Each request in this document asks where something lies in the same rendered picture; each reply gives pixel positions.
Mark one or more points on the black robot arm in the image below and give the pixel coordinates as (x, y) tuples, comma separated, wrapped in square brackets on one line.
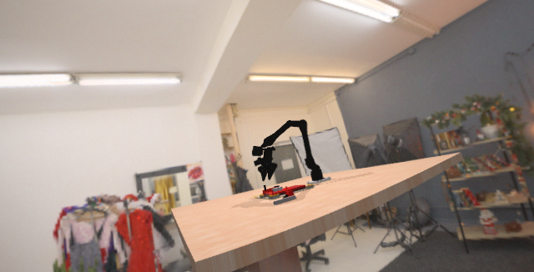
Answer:
[(316, 173)]

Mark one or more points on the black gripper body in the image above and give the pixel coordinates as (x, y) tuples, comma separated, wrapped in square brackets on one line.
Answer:
[(269, 164)]

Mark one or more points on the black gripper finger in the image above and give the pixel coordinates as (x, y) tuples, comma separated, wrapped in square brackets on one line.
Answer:
[(270, 172), (263, 174)]

